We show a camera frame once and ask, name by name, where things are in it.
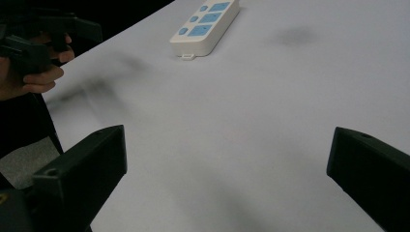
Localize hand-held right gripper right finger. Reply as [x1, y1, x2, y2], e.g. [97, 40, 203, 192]
[326, 126, 410, 232]

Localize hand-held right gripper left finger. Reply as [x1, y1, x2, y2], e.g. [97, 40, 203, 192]
[31, 124, 129, 232]

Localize white power strip blue sockets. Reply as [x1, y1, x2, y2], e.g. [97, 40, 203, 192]
[169, 0, 242, 61]

